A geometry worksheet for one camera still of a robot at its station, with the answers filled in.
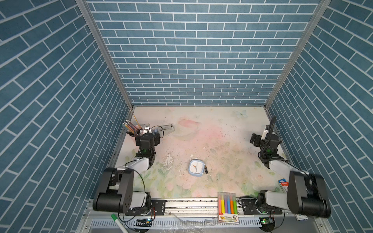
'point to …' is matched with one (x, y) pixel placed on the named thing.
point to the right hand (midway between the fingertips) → (262, 135)
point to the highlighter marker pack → (228, 208)
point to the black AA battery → (206, 169)
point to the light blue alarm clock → (196, 167)
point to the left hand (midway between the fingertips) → (151, 133)
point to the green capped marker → (115, 218)
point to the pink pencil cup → (138, 129)
